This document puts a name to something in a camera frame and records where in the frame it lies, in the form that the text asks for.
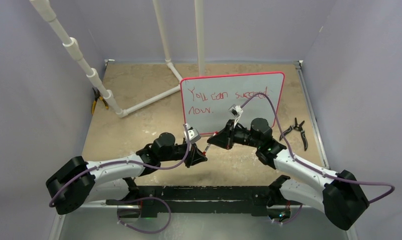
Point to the yellow black pliers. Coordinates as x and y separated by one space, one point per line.
98 97

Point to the aluminium rail frame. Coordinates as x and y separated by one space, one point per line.
238 109

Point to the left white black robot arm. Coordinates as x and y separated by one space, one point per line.
76 181

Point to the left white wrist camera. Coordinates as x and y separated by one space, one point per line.
191 134

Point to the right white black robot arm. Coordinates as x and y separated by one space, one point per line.
335 194

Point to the black tool by whiteboard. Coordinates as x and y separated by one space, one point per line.
296 127

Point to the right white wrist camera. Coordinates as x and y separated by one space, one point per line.
236 111

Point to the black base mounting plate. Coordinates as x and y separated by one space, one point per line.
152 200

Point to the pink framed whiteboard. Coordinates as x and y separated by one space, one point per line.
206 100

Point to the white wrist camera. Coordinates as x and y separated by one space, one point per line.
191 134
236 111

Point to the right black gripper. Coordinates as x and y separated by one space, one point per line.
222 139

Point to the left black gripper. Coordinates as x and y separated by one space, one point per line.
194 155

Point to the white red marker pen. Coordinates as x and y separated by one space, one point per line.
208 147

